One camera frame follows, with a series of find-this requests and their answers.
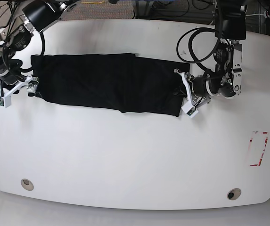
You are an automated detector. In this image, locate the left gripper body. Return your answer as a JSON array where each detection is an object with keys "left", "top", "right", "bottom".
[{"left": 174, "top": 69, "right": 242, "bottom": 109}]

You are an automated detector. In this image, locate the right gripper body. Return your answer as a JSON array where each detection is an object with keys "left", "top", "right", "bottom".
[{"left": 0, "top": 57, "right": 39, "bottom": 97}]

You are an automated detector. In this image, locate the black t-shirt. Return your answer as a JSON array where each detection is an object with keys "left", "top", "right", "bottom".
[{"left": 31, "top": 53, "right": 190, "bottom": 117}]

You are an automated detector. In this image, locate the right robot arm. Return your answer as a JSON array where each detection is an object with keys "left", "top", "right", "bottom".
[{"left": 0, "top": 0, "right": 79, "bottom": 108}]

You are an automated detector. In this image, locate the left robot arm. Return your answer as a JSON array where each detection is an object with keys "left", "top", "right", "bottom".
[{"left": 175, "top": 0, "right": 247, "bottom": 118}]

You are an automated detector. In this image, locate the black tripod stand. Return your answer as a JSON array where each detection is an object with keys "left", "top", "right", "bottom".
[{"left": 0, "top": 0, "right": 20, "bottom": 31}]

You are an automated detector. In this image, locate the red tape rectangle marking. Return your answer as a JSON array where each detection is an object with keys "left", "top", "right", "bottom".
[{"left": 247, "top": 131, "right": 269, "bottom": 167}]

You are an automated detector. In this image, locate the left table grommet hole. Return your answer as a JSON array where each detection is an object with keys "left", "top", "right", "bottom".
[{"left": 21, "top": 179, "right": 34, "bottom": 191}]

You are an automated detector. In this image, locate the table grommet hole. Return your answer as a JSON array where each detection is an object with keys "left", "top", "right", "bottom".
[
  {"left": 227, "top": 188, "right": 241, "bottom": 201},
  {"left": 21, "top": 179, "right": 34, "bottom": 191}
]

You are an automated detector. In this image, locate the right table grommet hole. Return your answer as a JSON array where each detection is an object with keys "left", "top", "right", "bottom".
[{"left": 227, "top": 188, "right": 241, "bottom": 201}]

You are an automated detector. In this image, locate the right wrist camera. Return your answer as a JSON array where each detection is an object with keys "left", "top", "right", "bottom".
[{"left": 0, "top": 96, "right": 12, "bottom": 108}]

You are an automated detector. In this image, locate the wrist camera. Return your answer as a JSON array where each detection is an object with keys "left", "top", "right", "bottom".
[
  {"left": 0, "top": 96, "right": 12, "bottom": 108},
  {"left": 181, "top": 105, "right": 198, "bottom": 118}
]

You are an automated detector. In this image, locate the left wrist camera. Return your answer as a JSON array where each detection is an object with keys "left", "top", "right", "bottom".
[{"left": 181, "top": 105, "right": 198, "bottom": 118}]

